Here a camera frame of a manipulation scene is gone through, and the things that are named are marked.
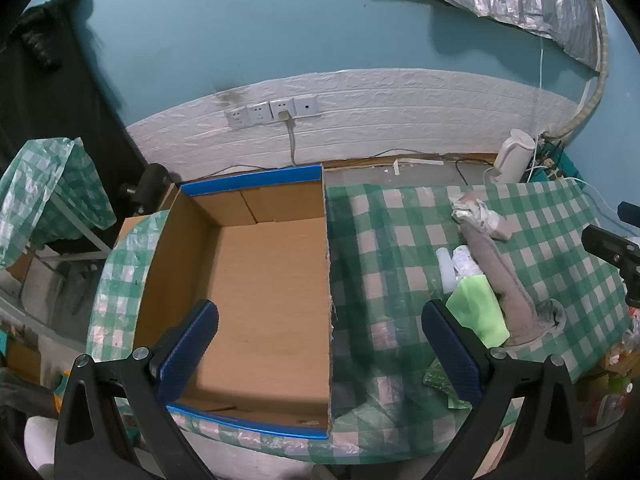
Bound green checked plastic sheet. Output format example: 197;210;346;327
0;136;117;268

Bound teal plastic basket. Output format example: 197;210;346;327
530;145;583;183

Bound green checked tablecloth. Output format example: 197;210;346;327
86;180;632;466

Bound green patterned cloth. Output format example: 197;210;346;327
422;360;473;411

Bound black cylinder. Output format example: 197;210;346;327
120;162;171;216

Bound black cloth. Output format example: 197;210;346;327
10;0;83;71

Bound light green plastic bag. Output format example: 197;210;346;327
445;275;511;348

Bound cardboard box with blue tape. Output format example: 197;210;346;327
132;164;335;441

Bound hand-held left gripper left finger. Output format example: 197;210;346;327
54;299;221;480

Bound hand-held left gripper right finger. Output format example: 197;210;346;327
421;299;586;480

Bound beige bundle wrapped in plastic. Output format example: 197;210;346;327
450;191;513;242

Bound white tape strip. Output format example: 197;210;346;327
392;158;446;176

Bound grey plug cable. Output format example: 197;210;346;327
279;111;300;167

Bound thin white cord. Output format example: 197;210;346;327
536;34;547;137

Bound white patterned soft packet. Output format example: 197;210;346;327
451;245;486;281

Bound beige braided hose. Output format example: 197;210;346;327
542;0;610;141

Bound white electric kettle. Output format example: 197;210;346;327
492;129;538;185

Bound white cloth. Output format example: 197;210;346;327
22;415;63;480

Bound long beige sock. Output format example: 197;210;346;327
462;225;568;348

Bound pile of plastic bags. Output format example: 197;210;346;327
585;305;640;431

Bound metal rack frame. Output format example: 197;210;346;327
37;195;113;261

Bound white roll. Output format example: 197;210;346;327
435;246;458;295

